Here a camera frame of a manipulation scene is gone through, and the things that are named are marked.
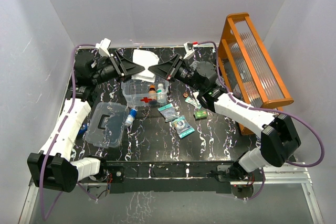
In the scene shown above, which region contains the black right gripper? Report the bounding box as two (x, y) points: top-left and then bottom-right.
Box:
(149, 54), (204, 93)

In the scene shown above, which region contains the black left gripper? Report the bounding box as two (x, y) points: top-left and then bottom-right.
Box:
(91, 50), (144, 85)

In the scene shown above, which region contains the white blue mask packet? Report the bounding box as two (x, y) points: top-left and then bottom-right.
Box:
(132, 49), (159, 83)

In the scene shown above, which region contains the brown bottle orange cap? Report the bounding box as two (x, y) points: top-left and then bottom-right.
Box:
(148, 84), (157, 104)

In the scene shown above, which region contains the clear first aid box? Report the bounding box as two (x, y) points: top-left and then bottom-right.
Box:
(121, 76), (170, 108)

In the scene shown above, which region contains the teal packet with round item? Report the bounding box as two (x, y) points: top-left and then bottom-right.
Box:
(172, 116), (195, 138)

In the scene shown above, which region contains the teal topped bead packet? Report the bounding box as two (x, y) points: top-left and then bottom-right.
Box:
(158, 103), (179, 122)

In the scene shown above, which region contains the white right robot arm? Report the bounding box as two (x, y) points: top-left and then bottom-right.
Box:
(149, 55), (301, 180)

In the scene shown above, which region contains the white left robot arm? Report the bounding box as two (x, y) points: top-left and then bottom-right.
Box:
(27, 51), (145, 193)

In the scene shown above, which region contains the white teal sachet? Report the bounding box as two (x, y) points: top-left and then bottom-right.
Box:
(185, 92), (202, 109)

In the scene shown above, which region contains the blue white tube bottle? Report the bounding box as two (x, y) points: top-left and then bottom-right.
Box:
(125, 108), (137, 127)

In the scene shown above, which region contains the green small box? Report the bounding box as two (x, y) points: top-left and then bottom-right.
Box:
(194, 110), (208, 120)

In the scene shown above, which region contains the blue clamp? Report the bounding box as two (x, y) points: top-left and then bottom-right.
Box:
(78, 123), (88, 135)

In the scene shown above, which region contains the orange wooden rack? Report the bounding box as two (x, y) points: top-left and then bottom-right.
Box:
(216, 12), (294, 135)

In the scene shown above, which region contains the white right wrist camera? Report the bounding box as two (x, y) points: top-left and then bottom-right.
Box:
(183, 41), (195, 60)

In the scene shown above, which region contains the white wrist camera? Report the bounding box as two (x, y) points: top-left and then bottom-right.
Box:
(183, 41), (195, 60)
(95, 38), (111, 58)

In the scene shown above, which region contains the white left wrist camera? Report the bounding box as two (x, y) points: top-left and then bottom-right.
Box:
(95, 38), (111, 58)

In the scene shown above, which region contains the clear box lid black handle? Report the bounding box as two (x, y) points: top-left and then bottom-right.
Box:
(84, 102), (129, 148)

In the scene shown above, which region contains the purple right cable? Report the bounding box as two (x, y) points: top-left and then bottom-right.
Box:
(194, 40), (326, 200)

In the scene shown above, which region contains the purple cable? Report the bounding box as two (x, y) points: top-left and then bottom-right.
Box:
(39, 43), (106, 221)
(194, 40), (326, 200)

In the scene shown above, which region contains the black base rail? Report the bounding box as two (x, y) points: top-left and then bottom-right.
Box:
(78, 161), (266, 195)

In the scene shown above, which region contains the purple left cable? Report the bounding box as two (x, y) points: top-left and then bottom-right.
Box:
(39, 43), (106, 221)

